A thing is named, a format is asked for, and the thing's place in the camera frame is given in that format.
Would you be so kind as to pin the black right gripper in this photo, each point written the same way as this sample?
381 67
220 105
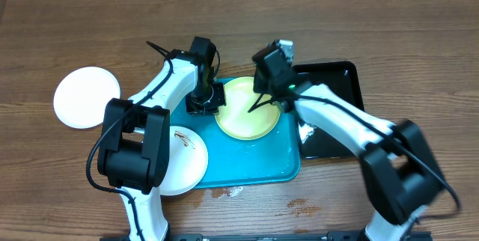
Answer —
264 88

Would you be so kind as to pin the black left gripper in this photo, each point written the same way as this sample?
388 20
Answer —
192 109

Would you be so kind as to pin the yellow plate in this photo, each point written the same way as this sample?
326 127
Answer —
234 118

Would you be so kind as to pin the white plate with sauce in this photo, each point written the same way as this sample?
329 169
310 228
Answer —
188 162

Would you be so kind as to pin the pink white plate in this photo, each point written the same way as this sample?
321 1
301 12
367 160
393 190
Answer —
81 97

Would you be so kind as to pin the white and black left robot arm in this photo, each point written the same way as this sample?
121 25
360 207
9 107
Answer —
131 156

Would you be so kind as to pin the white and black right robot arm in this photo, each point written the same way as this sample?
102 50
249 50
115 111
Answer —
400 172

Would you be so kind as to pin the black plastic tray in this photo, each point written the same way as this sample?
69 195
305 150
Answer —
342 79

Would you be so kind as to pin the teal plastic tray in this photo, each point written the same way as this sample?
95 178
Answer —
233 162

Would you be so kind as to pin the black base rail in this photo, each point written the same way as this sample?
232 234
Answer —
330 236

